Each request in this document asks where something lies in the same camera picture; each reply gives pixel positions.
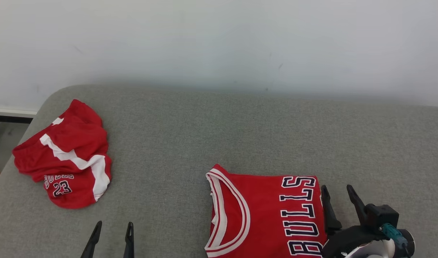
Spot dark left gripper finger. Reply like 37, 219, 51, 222
80, 221, 103, 258
123, 222, 135, 258

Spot white wall baseboard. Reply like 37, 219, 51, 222
0, 108, 38, 124

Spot red Bulls basketball jersey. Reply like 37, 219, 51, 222
204, 164, 329, 258

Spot grey fabric sofa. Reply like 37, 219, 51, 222
0, 84, 438, 258

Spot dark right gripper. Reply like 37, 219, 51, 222
321, 185, 400, 258

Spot red shorts with number 23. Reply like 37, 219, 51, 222
12, 99, 112, 209

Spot teal connector on right gripper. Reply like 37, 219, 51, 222
380, 223, 408, 248

